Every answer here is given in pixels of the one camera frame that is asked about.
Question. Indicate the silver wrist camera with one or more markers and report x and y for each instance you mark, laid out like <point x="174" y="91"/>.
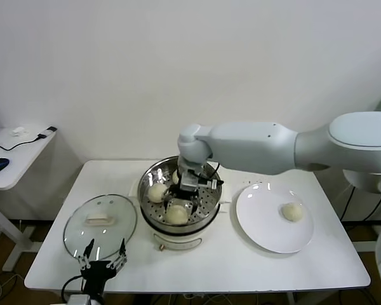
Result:
<point x="214" y="183"/>
<point x="80" y="299"/>

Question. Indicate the white side desk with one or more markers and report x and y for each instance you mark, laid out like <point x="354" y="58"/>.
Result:
<point x="19" y="162"/>

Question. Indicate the small white object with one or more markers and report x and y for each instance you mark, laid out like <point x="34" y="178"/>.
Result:
<point x="19" y="131"/>

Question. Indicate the small black device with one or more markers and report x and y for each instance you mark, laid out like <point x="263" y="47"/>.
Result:
<point x="52" y="129"/>

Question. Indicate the white steamed baozi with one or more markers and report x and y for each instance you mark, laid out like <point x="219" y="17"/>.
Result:
<point x="175" y="178"/>
<point x="176" y="216"/>
<point x="292" y="212"/>
<point x="156" y="193"/>

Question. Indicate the round glass pot lid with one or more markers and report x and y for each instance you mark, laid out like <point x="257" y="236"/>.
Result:
<point x="120" y="216"/>

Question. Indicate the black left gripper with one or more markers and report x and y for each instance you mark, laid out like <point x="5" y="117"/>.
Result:
<point x="98" y="274"/>

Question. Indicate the round white plate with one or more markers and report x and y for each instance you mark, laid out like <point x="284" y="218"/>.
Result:
<point x="257" y="228"/>

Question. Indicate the perforated steel steamer basket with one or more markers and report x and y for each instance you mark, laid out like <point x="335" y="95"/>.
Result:
<point x="214" y="197"/>

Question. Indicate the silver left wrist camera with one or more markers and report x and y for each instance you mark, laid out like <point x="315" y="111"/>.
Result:
<point x="80" y="299"/>

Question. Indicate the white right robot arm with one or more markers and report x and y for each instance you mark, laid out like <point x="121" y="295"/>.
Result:
<point x="257" y="143"/>

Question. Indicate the white electric cooker base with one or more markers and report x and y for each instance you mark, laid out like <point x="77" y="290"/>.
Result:
<point x="177" y="242"/>

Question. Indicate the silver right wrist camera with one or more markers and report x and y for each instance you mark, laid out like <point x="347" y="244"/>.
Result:
<point x="214" y="183"/>

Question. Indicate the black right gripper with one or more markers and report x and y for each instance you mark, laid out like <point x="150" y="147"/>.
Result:
<point x="182" y="192"/>

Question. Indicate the white rectangular table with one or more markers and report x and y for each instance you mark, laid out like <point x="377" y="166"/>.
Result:
<point x="209" y="270"/>

